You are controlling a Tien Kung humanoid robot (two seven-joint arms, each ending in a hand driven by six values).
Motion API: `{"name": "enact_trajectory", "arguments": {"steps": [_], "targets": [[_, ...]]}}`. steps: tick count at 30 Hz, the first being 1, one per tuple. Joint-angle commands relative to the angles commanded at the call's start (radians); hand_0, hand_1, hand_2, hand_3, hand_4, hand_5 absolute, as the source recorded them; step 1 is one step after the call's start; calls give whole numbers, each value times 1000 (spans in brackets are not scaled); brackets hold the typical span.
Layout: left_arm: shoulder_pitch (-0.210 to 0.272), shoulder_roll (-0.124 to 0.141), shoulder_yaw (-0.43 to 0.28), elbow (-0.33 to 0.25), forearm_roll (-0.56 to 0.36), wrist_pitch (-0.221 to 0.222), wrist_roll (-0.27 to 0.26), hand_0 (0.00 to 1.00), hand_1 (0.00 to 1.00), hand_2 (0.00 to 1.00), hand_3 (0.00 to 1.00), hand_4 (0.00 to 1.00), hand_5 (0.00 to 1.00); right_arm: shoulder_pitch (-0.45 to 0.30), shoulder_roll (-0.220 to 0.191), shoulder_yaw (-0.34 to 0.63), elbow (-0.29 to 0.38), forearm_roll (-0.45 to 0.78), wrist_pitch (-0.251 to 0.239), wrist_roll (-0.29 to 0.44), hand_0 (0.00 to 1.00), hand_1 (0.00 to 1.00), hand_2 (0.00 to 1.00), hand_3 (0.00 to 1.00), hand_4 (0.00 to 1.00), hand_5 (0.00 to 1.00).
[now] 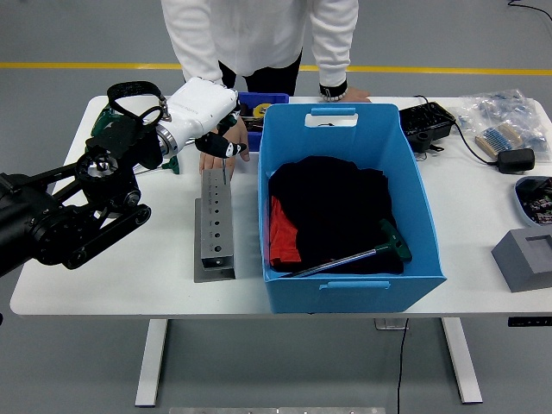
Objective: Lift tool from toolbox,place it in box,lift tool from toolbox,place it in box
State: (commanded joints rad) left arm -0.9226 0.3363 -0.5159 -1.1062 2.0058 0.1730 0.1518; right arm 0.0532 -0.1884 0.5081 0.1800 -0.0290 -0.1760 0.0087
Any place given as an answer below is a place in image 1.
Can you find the grey tray of parts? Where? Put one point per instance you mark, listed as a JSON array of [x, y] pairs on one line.
[[519, 202]]

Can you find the black cloth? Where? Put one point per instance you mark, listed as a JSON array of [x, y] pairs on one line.
[[336, 194]]

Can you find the person's right forearm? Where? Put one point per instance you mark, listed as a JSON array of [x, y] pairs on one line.
[[194, 56]]

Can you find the yellow tape measure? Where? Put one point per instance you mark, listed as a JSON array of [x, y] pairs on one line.
[[261, 110]]

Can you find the black charger box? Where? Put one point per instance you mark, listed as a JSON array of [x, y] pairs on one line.
[[424, 121]]

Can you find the metal table bracket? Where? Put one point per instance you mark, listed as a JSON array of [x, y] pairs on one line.
[[388, 324]]

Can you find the person's left forearm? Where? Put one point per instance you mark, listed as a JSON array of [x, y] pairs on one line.
[[332, 64]]

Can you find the clear bag of resistors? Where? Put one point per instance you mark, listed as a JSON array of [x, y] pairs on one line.
[[496, 105]]

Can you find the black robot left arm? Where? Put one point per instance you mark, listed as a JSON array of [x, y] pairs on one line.
[[64, 220]]

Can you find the person's right hand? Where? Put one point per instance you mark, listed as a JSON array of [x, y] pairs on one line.
[[211, 164]]

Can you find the black table control panel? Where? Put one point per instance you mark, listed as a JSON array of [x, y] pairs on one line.
[[528, 321]]

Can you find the person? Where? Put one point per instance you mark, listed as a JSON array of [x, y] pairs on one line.
[[259, 26]]

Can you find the grey block holder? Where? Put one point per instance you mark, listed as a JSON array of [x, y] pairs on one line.
[[513, 263]]

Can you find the taped resistor strip bundle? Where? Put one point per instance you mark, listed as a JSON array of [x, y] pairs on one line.
[[500, 138]]

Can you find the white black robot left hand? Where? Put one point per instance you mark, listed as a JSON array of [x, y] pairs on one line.
[[198, 105]]

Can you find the grey metal tool stand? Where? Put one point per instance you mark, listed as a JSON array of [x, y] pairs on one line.
[[215, 254]]

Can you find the black power adapter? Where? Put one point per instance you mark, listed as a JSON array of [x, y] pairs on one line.
[[516, 161]]

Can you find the red cloth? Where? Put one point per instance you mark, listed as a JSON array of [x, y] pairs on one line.
[[282, 241]]

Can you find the yellow floor tape line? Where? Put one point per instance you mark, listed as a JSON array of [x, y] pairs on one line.
[[431, 69]]

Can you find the white table leg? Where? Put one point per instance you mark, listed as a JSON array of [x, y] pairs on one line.
[[151, 362], [463, 362]]

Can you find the person's left hand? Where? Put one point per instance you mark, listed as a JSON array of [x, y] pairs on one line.
[[358, 95]]

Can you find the dark blue plastic bin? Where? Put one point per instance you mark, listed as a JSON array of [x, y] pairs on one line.
[[254, 142]]

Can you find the light blue plastic box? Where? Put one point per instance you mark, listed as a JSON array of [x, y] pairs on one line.
[[345, 297]]

